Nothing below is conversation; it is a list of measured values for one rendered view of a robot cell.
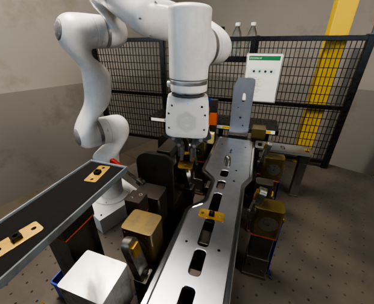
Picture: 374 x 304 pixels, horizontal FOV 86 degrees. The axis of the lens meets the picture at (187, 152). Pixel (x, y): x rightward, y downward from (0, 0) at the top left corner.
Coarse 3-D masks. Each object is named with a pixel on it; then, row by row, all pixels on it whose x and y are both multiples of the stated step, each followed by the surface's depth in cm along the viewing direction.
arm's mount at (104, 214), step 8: (128, 184) 116; (96, 208) 99; (104, 208) 99; (112, 208) 100; (120, 208) 101; (96, 216) 95; (104, 216) 95; (112, 216) 98; (120, 216) 102; (96, 224) 98; (104, 224) 96; (112, 224) 100; (104, 232) 97
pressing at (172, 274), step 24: (216, 144) 114; (240, 144) 115; (216, 168) 92; (240, 168) 92; (216, 192) 77; (240, 192) 78; (192, 216) 67; (240, 216) 67; (192, 240) 58; (216, 240) 58; (168, 264) 52; (216, 264) 52; (168, 288) 47; (192, 288) 47; (216, 288) 47
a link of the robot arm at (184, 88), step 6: (168, 84) 44; (174, 84) 42; (180, 84) 41; (186, 84) 41; (192, 84) 41; (198, 84) 41; (204, 84) 42; (174, 90) 43; (180, 90) 42; (186, 90) 41; (192, 90) 41; (198, 90) 42; (204, 90) 43
